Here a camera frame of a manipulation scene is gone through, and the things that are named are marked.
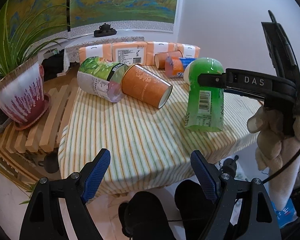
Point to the green plastic cup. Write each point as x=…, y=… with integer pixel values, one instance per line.
x=205, y=108

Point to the orange tissue pack nearest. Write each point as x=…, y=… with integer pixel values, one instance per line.
x=99, y=50

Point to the landscape painting scroll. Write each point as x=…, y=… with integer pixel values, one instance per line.
x=66, y=15

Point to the wooden slatted table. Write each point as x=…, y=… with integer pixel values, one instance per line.
x=20, y=151

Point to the gloved right hand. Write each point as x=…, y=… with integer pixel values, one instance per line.
x=274, y=150

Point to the orange tissue pack barcode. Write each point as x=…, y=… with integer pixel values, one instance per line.
x=129, y=53

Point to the red white flower pot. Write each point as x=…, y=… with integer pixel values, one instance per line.
x=22, y=96

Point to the orange tissue pack far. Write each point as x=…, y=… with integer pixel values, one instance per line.
x=188, y=51

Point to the white plastic cup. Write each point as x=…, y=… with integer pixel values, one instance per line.
x=186, y=73

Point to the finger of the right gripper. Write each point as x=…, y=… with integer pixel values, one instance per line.
x=212, y=80

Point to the orange tissue pack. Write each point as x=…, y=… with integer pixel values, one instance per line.
x=154, y=47
x=188, y=51
x=99, y=50

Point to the black teapot set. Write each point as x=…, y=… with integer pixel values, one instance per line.
x=104, y=30

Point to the orange and blue cup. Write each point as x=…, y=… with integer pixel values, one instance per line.
x=175, y=66

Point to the green watermelon label cup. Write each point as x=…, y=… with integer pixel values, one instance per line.
x=102, y=78

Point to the blue packaged items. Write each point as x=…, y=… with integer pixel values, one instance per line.
x=287, y=215

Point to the green spider plant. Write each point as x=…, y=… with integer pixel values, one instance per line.
x=17, y=48

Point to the striped tablecloth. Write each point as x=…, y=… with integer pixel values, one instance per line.
x=149, y=147

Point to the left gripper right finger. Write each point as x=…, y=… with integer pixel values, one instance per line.
x=257, y=219

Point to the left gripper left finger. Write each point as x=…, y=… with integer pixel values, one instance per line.
x=43, y=218

